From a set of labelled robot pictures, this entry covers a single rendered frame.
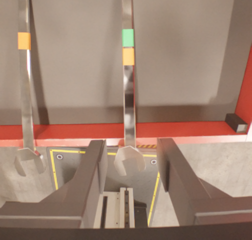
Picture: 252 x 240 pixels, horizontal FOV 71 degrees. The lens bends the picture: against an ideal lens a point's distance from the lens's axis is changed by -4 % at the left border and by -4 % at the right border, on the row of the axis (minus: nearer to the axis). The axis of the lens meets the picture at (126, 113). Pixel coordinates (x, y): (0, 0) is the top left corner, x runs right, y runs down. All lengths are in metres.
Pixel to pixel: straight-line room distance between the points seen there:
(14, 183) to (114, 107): 1.76
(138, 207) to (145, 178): 0.25
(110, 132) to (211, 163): 1.49
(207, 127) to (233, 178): 1.66
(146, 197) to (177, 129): 1.09
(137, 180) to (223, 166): 0.85
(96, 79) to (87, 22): 0.07
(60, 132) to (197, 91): 0.21
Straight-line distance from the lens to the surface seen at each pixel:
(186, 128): 0.29
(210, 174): 1.80
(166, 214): 2.10
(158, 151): 0.16
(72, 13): 0.26
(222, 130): 0.30
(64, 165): 1.18
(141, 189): 1.28
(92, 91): 0.27
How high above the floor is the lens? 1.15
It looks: 64 degrees down
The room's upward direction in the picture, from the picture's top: 179 degrees clockwise
